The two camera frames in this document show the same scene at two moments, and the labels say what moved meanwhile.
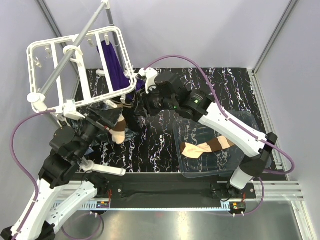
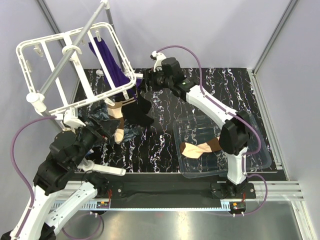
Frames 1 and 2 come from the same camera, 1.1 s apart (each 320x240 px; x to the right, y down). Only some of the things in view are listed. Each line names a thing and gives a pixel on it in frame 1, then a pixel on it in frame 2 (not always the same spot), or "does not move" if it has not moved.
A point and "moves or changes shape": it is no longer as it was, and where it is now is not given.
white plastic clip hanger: (66, 72) moves or changes shape
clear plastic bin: (224, 162) does not move
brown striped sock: (193, 151) does not move
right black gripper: (152, 111) -> (150, 76)
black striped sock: (130, 115) moves or changes shape
